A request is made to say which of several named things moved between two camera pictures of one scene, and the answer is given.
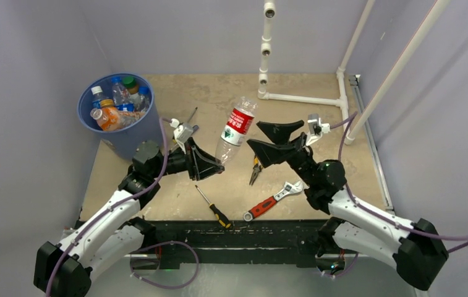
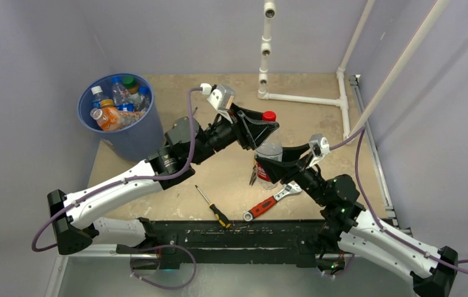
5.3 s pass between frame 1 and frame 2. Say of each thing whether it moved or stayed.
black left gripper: moved
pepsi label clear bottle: stayed
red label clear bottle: moved
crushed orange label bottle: stayed
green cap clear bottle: stayed
